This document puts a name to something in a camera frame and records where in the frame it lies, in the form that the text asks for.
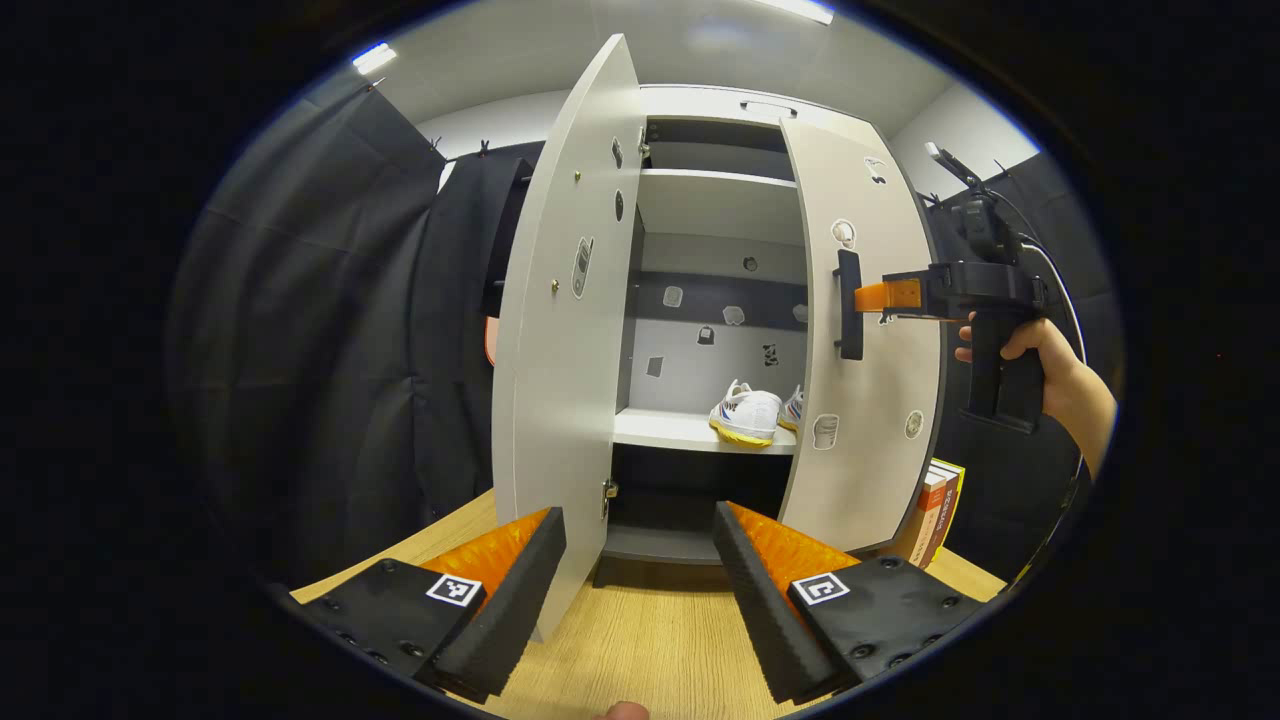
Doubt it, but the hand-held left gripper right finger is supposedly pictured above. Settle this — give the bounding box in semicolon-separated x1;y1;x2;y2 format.
712;500;991;706

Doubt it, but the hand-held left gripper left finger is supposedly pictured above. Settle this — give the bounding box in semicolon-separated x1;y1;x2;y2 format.
290;507;568;706

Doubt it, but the white shoe cabinet door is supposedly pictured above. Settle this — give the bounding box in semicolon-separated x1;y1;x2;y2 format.
490;33;646;641
775;118;946;554

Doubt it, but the white shoe cabinet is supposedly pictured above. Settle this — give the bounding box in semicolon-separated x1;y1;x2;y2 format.
490;33;946;641

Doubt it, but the white cabinet shelf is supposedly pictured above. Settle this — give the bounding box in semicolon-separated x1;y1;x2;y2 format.
637;168;801;248
612;407;798;456

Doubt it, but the red and white book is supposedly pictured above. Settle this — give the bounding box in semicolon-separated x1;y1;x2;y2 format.
895;468;949;569

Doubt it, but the yellow book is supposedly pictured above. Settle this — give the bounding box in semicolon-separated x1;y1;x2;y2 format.
928;458;967;561

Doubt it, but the black door handle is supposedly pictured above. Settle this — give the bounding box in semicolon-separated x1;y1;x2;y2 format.
833;248;865;361

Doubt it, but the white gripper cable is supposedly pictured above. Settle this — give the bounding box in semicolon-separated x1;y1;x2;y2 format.
1018;232;1093;581

